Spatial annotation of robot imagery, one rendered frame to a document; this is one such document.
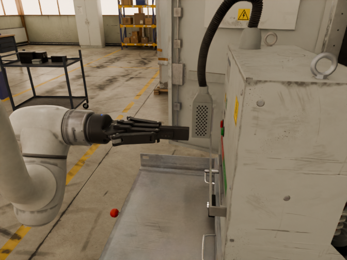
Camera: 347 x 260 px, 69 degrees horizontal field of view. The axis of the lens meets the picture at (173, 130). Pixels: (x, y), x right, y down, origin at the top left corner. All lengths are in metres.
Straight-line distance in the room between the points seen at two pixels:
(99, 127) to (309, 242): 0.53
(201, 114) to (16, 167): 0.63
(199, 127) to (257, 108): 0.50
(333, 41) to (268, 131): 0.63
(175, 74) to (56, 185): 0.79
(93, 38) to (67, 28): 1.80
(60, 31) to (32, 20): 1.32
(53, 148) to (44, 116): 0.08
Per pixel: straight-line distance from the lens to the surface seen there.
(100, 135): 0.62
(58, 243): 2.14
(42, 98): 4.72
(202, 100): 0.92
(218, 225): 0.81
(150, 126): 0.62
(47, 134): 0.66
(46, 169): 0.64
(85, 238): 2.10
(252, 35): 0.82
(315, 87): 0.48
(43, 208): 0.67
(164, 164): 1.16
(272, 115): 0.48
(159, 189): 1.05
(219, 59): 1.17
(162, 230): 0.89
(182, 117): 1.32
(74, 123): 0.64
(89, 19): 11.97
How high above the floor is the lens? 1.50
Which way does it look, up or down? 25 degrees down
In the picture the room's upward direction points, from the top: straight up
